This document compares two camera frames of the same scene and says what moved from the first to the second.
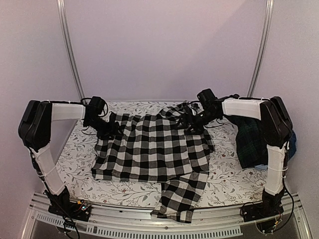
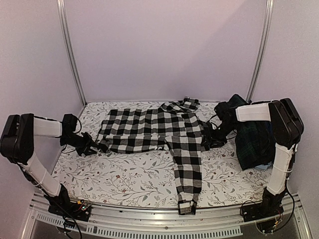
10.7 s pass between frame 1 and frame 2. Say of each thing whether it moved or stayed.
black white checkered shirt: moved
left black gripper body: moved
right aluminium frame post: stayed
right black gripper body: moved
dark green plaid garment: stayed
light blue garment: stayed
